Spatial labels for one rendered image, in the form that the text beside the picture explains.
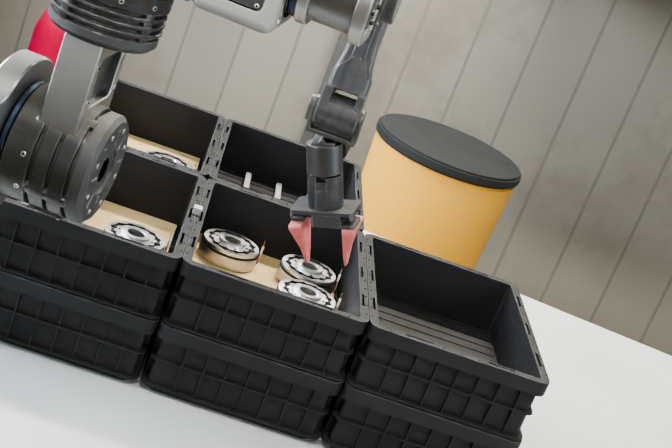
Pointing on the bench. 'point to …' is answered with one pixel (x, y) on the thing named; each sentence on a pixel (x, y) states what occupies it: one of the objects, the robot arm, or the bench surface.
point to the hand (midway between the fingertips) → (326, 258)
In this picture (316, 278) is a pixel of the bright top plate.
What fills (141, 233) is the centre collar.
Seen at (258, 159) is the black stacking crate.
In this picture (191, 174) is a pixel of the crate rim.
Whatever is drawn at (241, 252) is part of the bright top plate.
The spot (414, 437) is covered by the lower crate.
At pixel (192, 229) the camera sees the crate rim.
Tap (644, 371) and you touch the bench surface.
